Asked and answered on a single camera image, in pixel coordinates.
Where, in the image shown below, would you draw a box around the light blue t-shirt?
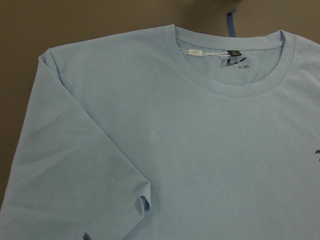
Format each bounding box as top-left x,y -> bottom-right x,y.
0,25 -> 320,240

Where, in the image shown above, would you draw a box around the blue tape grid lines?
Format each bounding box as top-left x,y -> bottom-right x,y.
226,8 -> 237,38

